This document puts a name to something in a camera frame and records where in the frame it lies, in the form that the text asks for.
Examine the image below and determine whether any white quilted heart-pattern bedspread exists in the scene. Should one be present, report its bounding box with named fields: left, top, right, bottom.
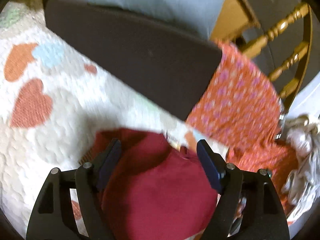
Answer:
left=1, top=0, right=190, bottom=239

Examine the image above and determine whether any dark brown cushion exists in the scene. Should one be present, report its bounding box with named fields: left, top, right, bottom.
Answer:
left=44, top=0, right=222, bottom=120

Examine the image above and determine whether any dark red long-sleeve shirt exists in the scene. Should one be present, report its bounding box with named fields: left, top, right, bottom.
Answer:
left=90, top=128, right=217, bottom=239

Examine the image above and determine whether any wooden spindle chair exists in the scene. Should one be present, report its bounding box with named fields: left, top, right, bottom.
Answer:
left=210, top=0, right=313, bottom=111

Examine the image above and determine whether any crumpled beige white cloth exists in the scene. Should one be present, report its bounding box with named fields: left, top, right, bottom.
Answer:
left=281, top=115, right=319, bottom=223

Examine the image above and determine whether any orange floral fabric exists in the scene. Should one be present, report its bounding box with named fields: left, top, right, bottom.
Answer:
left=186, top=40, right=298, bottom=215

